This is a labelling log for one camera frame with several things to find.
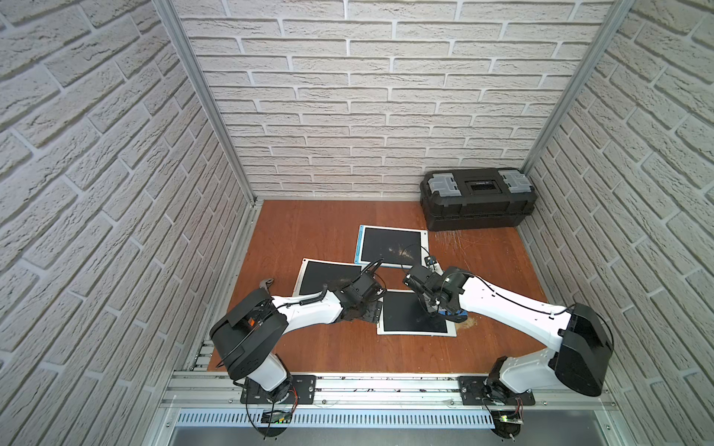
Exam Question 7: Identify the black plastic toolbox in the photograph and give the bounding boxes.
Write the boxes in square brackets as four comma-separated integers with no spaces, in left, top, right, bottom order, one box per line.
[419,168,537,232]

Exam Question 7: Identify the blue microfiber cloth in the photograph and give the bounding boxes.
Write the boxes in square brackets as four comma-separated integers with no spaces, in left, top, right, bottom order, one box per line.
[438,308,469,324]

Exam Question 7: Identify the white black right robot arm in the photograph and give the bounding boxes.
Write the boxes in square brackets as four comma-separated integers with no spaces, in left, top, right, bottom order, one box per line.
[405,265,615,405]

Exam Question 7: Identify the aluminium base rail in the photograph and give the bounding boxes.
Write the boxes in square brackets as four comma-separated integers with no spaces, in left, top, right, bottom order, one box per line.
[159,372,618,429]

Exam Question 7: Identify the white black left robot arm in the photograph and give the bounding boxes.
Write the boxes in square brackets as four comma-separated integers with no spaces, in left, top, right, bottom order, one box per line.
[209,272,386,395]

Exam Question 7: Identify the large white drawing tablet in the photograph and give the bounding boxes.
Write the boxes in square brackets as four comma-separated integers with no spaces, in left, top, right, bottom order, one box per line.
[293,258,362,297]

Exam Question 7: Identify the blue framed drawing tablet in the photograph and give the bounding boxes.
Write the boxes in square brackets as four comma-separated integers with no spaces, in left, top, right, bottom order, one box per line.
[354,225,430,269]

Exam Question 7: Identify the orange handled pliers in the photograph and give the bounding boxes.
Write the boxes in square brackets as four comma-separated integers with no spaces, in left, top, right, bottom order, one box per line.
[260,278,274,292]

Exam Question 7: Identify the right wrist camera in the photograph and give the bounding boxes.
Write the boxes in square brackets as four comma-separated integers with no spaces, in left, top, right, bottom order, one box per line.
[424,256,438,268]

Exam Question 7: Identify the right aluminium corner post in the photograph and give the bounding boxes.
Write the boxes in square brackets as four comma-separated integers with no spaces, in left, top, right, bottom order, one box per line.
[521,0,635,175]

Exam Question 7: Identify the small white drawing tablet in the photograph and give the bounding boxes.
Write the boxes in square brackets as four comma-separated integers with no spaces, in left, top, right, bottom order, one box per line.
[377,290,457,337]

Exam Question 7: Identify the aluminium corner post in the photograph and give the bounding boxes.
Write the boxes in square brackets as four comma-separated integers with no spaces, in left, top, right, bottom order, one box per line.
[521,0,635,175]
[154,0,257,204]

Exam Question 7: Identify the left aluminium corner post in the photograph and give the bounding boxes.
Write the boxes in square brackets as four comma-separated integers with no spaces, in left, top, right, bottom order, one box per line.
[154,0,257,204]

